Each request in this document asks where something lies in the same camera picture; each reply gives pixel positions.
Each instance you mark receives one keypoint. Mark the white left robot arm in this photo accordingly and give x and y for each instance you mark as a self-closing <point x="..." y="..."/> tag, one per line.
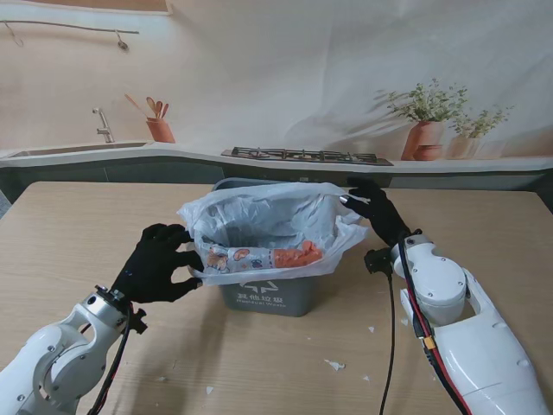
<point x="52" y="354"/>

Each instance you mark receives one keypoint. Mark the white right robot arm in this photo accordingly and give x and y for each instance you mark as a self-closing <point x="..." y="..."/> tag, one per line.
<point x="466" y="346"/>

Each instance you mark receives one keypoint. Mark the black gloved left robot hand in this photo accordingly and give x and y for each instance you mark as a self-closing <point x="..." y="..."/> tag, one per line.
<point x="151" y="272"/>

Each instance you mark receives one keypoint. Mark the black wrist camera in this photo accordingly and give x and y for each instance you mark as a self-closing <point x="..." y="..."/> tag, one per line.
<point x="378" y="261"/>
<point x="139" y="322"/>

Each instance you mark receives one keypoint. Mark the printed white plastic bag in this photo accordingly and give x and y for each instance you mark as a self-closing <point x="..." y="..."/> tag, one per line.
<point x="268" y="199"/>

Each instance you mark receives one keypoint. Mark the grey plastic waste bin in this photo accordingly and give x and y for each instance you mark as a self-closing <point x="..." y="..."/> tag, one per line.
<point x="263" y="300"/>

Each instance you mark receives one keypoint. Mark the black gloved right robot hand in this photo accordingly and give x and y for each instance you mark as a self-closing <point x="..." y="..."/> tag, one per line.
<point x="384" y="216"/>

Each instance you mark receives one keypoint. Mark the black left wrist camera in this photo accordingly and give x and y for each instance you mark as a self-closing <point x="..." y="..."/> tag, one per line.
<point x="139" y="322"/>

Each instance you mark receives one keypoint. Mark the kitchen scene printed backdrop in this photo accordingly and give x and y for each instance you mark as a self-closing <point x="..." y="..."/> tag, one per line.
<point x="276" y="65"/>

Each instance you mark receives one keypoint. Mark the large white paper scrap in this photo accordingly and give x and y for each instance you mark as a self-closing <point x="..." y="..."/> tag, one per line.
<point x="334" y="365"/>

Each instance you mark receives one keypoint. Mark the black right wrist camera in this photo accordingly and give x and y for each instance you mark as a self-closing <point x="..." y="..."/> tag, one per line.
<point x="378" y="261"/>

